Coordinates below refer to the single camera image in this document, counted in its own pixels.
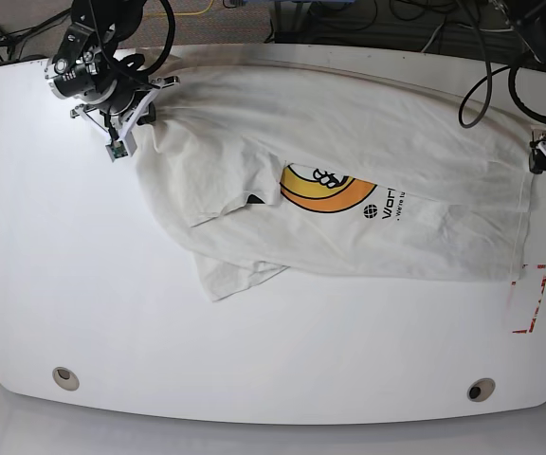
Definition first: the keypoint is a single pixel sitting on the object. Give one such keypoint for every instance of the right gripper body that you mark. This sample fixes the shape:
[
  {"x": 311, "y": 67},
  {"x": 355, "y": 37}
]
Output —
[{"x": 117, "y": 116}]

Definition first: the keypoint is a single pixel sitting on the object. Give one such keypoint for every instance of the white T-shirt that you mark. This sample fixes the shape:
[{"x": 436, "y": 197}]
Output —
[{"x": 260, "y": 169}]

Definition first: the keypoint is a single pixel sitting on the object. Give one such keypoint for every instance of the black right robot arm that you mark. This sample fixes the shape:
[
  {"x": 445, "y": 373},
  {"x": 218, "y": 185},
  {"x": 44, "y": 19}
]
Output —
[{"x": 85, "y": 67}]

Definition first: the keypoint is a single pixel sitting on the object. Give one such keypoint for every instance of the red tape rectangle marking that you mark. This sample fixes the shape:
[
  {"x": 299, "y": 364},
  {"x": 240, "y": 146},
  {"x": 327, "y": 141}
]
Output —
[{"x": 524, "y": 299}]

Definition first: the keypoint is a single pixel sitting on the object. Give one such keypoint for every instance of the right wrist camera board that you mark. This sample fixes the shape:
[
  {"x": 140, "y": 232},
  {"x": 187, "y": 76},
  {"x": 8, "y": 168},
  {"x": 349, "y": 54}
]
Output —
[{"x": 121, "y": 148}]

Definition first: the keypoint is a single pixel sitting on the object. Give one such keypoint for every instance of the right table cable grommet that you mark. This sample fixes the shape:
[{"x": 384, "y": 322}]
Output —
[{"x": 481, "y": 390}]

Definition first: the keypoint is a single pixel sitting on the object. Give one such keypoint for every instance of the table cable grommet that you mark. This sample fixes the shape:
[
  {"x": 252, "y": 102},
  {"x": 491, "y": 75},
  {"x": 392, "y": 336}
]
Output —
[
  {"x": 65, "y": 379},
  {"x": 481, "y": 390}
]

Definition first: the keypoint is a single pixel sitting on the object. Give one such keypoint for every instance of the left table cable grommet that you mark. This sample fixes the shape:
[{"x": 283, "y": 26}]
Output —
[{"x": 65, "y": 379}]

